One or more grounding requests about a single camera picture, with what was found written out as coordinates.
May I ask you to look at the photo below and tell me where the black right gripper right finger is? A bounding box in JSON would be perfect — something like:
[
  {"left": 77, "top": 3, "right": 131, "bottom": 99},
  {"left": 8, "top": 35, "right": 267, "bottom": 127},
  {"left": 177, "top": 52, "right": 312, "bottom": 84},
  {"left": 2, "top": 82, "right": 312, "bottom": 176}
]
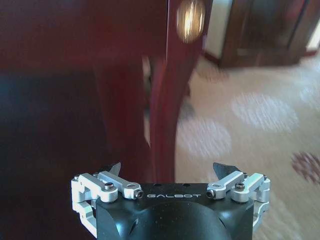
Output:
[{"left": 206, "top": 162, "right": 272, "bottom": 229}]

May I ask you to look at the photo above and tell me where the dark red wooden table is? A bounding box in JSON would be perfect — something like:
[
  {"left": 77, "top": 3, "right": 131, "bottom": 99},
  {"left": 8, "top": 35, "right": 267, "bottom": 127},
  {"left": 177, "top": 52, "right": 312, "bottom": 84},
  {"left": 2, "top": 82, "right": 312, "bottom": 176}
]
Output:
[{"left": 0, "top": 0, "right": 213, "bottom": 186}]

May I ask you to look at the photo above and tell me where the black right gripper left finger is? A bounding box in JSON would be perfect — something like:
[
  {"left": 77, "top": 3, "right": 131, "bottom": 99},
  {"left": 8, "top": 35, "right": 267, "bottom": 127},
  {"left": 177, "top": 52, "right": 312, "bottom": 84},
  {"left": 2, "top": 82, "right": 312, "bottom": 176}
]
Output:
[{"left": 70, "top": 161, "right": 144, "bottom": 233}]

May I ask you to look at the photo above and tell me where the dark brown wooden cabinet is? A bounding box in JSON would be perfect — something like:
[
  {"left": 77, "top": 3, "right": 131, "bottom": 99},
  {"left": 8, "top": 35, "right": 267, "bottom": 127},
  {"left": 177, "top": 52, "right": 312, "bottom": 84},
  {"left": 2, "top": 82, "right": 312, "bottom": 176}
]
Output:
[{"left": 218, "top": 0, "right": 316, "bottom": 69}]

